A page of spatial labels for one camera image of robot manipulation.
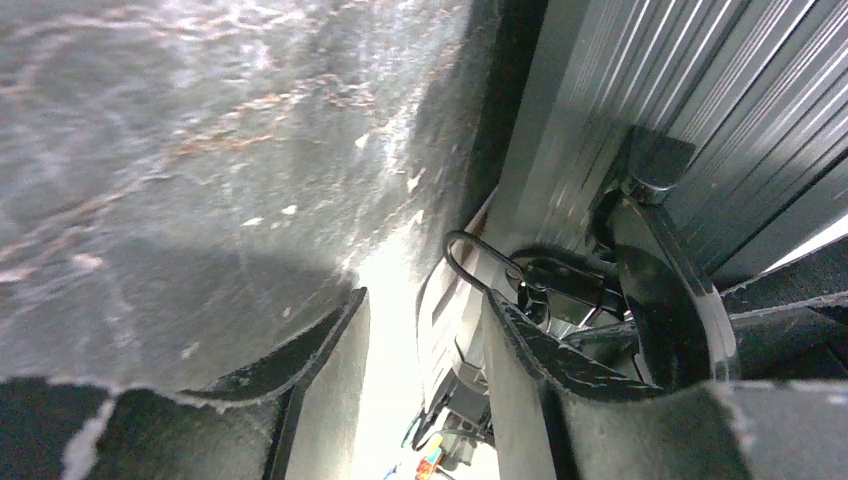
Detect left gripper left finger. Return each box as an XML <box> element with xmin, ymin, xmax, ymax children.
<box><xmin>1</xmin><ymin>288</ymin><xmax>369</xmax><ymax>479</ymax></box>

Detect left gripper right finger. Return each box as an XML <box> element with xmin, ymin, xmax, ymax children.
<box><xmin>482</xmin><ymin>290</ymin><xmax>847</xmax><ymax>479</ymax></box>

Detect black poker set case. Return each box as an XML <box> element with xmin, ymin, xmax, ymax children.
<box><xmin>443</xmin><ymin>1</ymin><xmax>847</xmax><ymax>450</ymax></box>

